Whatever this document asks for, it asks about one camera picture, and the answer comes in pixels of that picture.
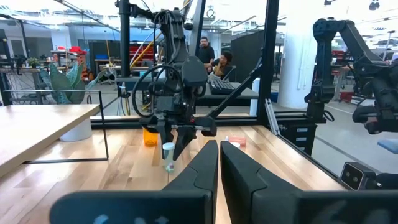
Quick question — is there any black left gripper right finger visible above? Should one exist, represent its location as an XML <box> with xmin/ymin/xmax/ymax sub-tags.
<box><xmin>220</xmin><ymin>140</ymin><xmax>398</xmax><ymax>224</ymax></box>

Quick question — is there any black partition panel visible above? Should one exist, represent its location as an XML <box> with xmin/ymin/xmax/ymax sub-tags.
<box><xmin>229</xmin><ymin>29</ymin><xmax>265</xmax><ymax>83</ymax></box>

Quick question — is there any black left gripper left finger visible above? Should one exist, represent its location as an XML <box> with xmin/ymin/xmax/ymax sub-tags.
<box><xmin>49</xmin><ymin>139</ymin><xmax>219</xmax><ymax>224</ymax></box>

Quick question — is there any black metal rig frame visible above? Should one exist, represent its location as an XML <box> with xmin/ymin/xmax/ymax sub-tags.
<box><xmin>90</xmin><ymin>0</ymin><xmax>346</xmax><ymax>190</ymax></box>

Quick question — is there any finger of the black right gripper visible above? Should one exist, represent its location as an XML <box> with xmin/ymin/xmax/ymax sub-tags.
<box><xmin>157</xmin><ymin>123</ymin><xmax>174</xmax><ymax>159</ymax></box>
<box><xmin>173</xmin><ymin>127</ymin><xmax>197</xmax><ymax>161</ymax></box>

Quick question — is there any teal clear vial white cap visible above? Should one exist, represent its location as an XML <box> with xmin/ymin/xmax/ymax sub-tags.
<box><xmin>162</xmin><ymin>142</ymin><xmax>176</xmax><ymax>174</ymax></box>

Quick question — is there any black depth camera box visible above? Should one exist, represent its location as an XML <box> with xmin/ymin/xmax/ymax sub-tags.
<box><xmin>340</xmin><ymin>161</ymin><xmax>379</xmax><ymax>191</ymax></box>

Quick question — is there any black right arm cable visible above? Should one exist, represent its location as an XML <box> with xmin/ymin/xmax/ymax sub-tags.
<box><xmin>131</xmin><ymin>63</ymin><xmax>185</xmax><ymax>119</ymax></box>

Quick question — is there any wooden shelf black metal frame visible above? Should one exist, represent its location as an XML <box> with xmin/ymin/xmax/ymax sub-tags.
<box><xmin>0</xmin><ymin>89</ymin><xmax>109</xmax><ymax>178</ymax></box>

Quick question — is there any black backlit keyboard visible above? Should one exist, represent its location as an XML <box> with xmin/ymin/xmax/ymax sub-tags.
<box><xmin>207</xmin><ymin>78</ymin><xmax>237</xmax><ymax>96</ymax></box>

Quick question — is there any black desk pole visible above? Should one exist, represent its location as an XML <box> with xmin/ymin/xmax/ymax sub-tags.
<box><xmin>117</xmin><ymin>0</ymin><xmax>132</xmax><ymax>78</ymax></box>

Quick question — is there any black controller box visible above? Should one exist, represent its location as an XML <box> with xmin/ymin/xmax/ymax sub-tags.
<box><xmin>279</xmin><ymin>123</ymin><xmax>318</xmax><ymax>156</ymax></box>

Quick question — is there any yellow diagonal pole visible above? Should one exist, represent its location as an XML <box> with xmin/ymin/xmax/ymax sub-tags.
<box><xmin>129</xmin><ymin>30</ymin><xmax>163</xmax><ymax>70</ymax></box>

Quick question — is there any green snake plant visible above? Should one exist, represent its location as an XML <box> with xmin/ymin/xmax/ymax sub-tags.
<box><xmin>39</xmin><ymin>60</ymin><xmax>108</xmax><ymax>105</ymax></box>

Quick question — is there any orange vial white cap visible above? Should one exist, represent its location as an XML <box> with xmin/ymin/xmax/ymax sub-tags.
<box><xmin>142</xmin><ymin>127</ymin><xmax>159</xmax><ymax>147</ymax></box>

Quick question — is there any person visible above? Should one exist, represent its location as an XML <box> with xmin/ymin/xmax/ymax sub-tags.
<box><xmin>198</xmin><ymin>36</ymin><xmax>216</xmax><ymax>65</ymax></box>
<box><xmin>207</xmin><ymin>50</ymin><xmax>234</xmax><ymax>80</ymax></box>

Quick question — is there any dark grey desk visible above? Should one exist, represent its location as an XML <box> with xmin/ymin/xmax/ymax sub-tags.
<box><xmin>115</xmin><ymin>76</ymin><xmax>259</xmax><ymax>107</ymax></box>

